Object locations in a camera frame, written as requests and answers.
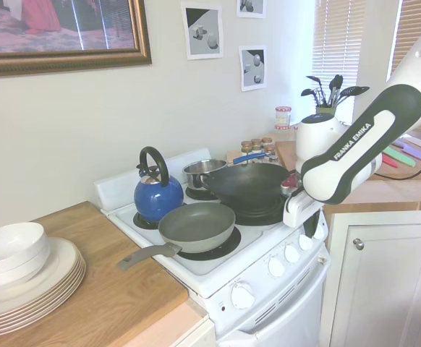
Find black wok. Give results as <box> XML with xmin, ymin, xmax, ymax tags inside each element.
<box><xmin>198</xmin><ymin>163</ymin><xmax>294</xmax><ymax>210</ymax></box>

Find small grey shapes paper print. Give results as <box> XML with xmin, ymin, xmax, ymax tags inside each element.
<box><xmin>236</xmin><ymin>0</ymin><xmax>268</xmax><ymax>19</ymax></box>

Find cream dinner plate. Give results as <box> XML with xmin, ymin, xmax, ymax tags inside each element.
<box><xmin>0</xmin><ymin>259</ymin><xmax>85</xmax><ymax>320</ymax></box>
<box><xmin>0</xmin><ymin>263</ymin><xmax>86</xmax><ymax>326</ymax></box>
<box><xmin>0</xmin><ymin>273</ymin><xmax>88</xmax><ymax>339</ymax></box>
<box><xmin>0</xmin><ymin>236</ymin><xmax>82</xmax><ymax>310</ymax></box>
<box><xmin>0</xmin><ymin>254</ymin><xmax>84</xmax><ymax>314</ymax></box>
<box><xmin>0</xmin><ymin>267</ymin><xmax>87</xmax><ymax>333</ymax></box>

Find colourful knives on counter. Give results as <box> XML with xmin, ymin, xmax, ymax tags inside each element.
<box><xmin>373</xmin><ymin>142</ymin><xmax>421</xmax><ymax>181</ymax></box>

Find black slotted spoon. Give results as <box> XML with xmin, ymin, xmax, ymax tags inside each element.
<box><xmin>335</xmin><ymin>85</ymin><xmax>371</xmax><ymax>108</ymax></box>

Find green utensil holder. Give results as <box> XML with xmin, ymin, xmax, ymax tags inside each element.
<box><xmin>315</xmin><ymin>105</ymin><xmax>338</xmax><ymax>120</ymax></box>

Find small black cooking spoon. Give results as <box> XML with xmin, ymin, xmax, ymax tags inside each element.
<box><xmin>300</xmin><ymin>88</ymin><xmax>320</xmax><ymax>107</ymax></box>

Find medium grey shapes paper print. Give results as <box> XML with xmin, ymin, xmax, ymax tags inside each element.
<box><xmin>238</xmin><ymin>45</ymin><xmax>268</xmax><ymax>93</ymax></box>

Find black stove burner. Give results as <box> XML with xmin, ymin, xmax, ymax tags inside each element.
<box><xmin>231</xmin><ymin>197</ymin><xmax>287</xmax><ymax>226</ymax></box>
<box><xmin>184</xmin><ymin>186</ymin><xmax>221</xmax><ymax>202</ymax></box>
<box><xmin>132</xmin><ymin>211</ymin><xmax>163</xmax><ymax>230</ymax></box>
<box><xmin>176</xmin><ymin>226</ymin><xmax>242</xmax><ymax>262</ymax></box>

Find gold framed painting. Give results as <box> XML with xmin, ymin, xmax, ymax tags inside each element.
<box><xmin>0</xmin><ymin>0</ymin><xmax>153</xmax><ymax>79</ymax></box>

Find white bowl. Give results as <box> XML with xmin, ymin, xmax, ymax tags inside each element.
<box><xmin>0</xmin><ymin>258</ymin><xmax>49</xmax><ymax>290</ymax></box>
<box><xmin>0</xmin><ymin>221</ymin><xmax>48</xmax><ymax>267</ymax></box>
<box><xmin>0</xmin><ymin>245</ymin><xmax>49</xmax><ymax>278</ymax></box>

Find grey frying pan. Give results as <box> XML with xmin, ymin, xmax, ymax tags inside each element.
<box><xmin>116</xmin><ymin>201</ymin><xmax>237</xmax><ymax>272</ymax></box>

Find large white oven knob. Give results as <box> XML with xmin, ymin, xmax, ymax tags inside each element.
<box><xmin>231</xmin><ymin>281</ymin><xmax>256</xmax><ymax>310</ymax></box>

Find steel saucepan blue handle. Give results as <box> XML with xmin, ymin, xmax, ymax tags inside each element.
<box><xmin>182</xmin><ymin>152</ymin><xmax>269</xmax><ymax>191</ymax></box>

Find green knife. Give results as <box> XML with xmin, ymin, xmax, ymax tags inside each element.
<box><xmin>383</xmin><ymin>145</ymin><xmax>417</xmax><ymax>167</ymax></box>

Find white oven door handle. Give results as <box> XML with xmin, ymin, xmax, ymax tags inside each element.
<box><xmin>242</xmin><ymin>254</ymin><xmax>333</xmax><ymax>337</ymax></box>

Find large grey shapes paper print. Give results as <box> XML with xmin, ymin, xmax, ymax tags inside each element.
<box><xmin>180</xmin><ymin>1</ymin><xmax>224</xmax><ymax>61</ymax></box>

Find cream base cabinet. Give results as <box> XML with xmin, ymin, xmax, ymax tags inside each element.
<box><xmin>176</xmin><ymin>317</ymin><xmax>217</xmax><ymax>347</ymax></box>

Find glass jar red lid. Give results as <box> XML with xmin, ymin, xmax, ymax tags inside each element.
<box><xmin>274</xmin><ymin>124</ymin><xmax>294</xmax><ymax>141</ymax></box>
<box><xmin>275</xmin><ymin>106</ymin><xmax>293</xmax><ymax>127</ymax></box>

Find white electric stove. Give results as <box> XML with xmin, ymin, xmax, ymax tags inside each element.
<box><xmin>94</xmin><ymin>147</ymin><xmax>333</xmax><ymax>347</ymax></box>

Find black spatula steel handle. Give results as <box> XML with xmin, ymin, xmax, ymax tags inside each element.
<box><xmin>326</xmin><ymin>74</ymin><xmax>344</xmax><ymax>108</ymax></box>

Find purple knife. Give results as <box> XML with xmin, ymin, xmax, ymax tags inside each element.
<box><xmin>392</xmin><ymin>140</ymin><xmax>421</xmax><ymax>157</ymax></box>

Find white cabinet with door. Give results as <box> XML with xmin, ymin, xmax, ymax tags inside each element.
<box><xmin>322</xmin><ymin>211</ymin><xmax>421</xmax><ymax>347</ymax></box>

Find blue kettle black handle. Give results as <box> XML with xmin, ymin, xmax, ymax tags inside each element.
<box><xmin>133</xmin><ymin>146</ymin><xmax>185</xmax><ymax>223</ymax></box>

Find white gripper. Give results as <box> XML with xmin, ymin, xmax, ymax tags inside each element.
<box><xmin>282</xmin><ymin>190</ymin><xmax>323</xmax><ymax>239</ymax></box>

